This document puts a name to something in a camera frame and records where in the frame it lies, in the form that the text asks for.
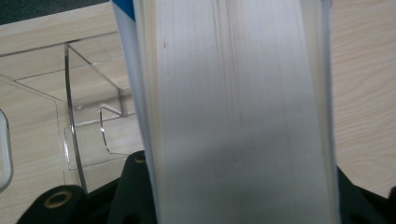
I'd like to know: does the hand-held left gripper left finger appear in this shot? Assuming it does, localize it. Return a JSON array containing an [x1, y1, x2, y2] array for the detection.
[[106, 150, 158, 224]]

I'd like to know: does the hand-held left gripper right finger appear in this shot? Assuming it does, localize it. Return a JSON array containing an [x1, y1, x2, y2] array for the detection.
[[335, 167, 390, 224]]

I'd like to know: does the clear acrylic book rack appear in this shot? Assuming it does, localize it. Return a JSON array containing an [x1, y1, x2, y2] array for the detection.
[[0, 31, 148, 194]]

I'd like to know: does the blue book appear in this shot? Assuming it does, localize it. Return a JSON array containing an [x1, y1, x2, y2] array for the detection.
[[110, 0, 342, 224]]

